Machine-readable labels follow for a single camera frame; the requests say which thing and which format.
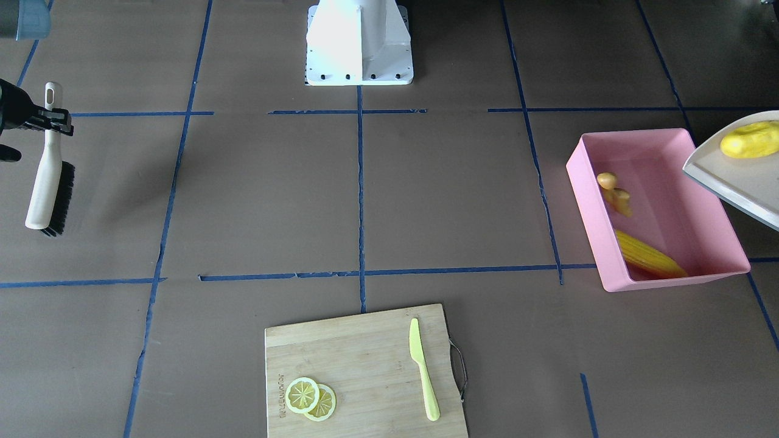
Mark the pink plastic bin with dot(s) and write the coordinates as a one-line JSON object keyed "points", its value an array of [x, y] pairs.
{"points": [[670, 211]]}

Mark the yellow toy corn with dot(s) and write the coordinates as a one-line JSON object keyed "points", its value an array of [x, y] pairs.
{"points": [[640, 255]]}

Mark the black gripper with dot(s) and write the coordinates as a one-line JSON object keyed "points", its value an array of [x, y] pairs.
{"points": [[13, 108]]}

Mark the beige plastic dustpan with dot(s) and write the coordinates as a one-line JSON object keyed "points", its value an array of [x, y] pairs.
{"points": [[750, 185]]}

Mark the beige hand brush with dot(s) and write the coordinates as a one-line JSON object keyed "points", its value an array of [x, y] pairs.
{"points": [[54, 181]]}

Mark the orange toy ginger root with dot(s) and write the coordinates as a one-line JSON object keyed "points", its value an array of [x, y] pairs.
{"points": [[619, 199]]}

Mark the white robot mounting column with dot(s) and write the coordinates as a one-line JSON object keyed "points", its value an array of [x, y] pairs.
{"points": [[358, 43]]}

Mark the wooden cutting board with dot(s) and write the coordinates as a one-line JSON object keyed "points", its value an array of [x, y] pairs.
{"points": [[366, 360]]}

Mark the yellow toy knife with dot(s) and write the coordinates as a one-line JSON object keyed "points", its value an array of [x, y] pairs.
{"points": [[430, 401]]}

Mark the lemon slice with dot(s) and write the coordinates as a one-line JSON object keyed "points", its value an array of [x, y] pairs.
{"points": [[302, 395], [326, 406]]}

